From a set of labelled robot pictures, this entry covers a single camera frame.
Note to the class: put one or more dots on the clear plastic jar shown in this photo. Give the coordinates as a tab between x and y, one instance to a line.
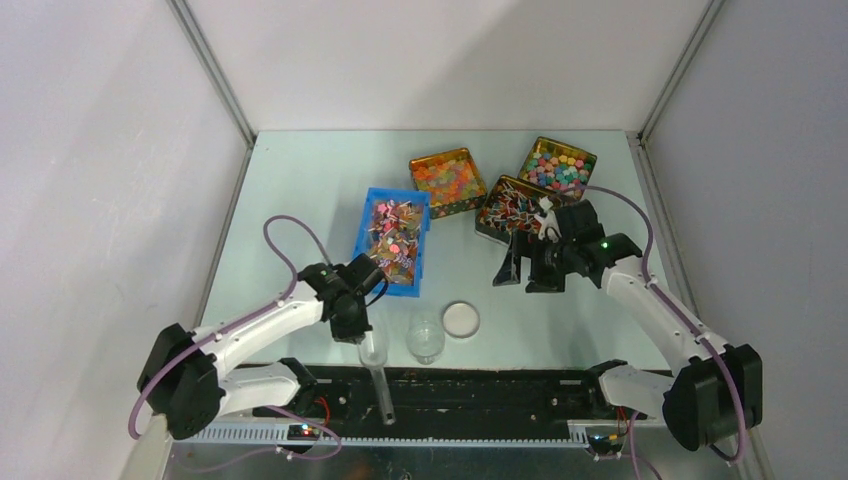
425	338

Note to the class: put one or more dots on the tin of orange candies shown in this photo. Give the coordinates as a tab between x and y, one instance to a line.
453	181

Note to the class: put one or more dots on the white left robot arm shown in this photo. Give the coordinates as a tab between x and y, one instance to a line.
191	378

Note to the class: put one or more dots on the tin of wrapped candies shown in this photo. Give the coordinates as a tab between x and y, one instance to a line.
511	206

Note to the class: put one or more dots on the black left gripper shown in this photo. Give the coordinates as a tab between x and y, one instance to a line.
355	332

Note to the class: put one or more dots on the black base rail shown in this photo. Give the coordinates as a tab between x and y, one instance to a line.
431	400

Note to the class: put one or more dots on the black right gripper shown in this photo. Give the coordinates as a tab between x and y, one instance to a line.
541	282

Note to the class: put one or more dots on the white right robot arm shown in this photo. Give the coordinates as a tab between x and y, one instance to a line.
713	390

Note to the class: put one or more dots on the white jar lid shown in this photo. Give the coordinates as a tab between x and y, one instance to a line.
461	320

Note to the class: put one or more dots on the grey slotted cable duct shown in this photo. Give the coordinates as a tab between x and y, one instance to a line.
293	434

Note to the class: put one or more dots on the blue plastic candy bin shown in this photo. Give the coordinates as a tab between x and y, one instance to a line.
392	232

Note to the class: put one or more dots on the tin of pastel candies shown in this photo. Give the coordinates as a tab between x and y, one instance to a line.
554	165

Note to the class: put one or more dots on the clear plastic scoop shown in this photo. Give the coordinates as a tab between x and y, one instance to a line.
373	355

